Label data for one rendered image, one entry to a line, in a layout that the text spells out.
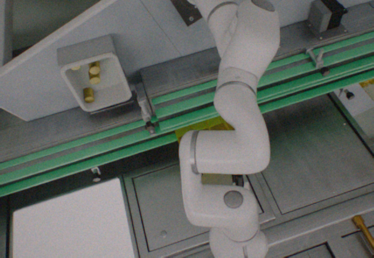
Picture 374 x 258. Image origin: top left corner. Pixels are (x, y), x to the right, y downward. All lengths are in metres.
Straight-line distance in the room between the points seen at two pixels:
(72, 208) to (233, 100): 0.85
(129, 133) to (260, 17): 0.65
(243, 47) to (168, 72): 0.54
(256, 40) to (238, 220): 0.34
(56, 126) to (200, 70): 0.55
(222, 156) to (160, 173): 0.67
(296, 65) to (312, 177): 0.41
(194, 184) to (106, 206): 0.65
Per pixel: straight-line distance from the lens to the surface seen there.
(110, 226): 1.23
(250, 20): 0.70
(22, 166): 1.27
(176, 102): 1.10
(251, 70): 0.68
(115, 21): 1.06
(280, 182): 1.28
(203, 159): 0.62
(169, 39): 1.14
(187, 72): 1.15
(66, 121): 1.27
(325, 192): 1.30
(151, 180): 1.26
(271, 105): 1.29
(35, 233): 1.33
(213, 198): 0.66
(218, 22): 0.85
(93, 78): 1.11
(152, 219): 1.20
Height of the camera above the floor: 1.60
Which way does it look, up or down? 35 degrees down
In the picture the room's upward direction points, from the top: 159 degrees clockwise
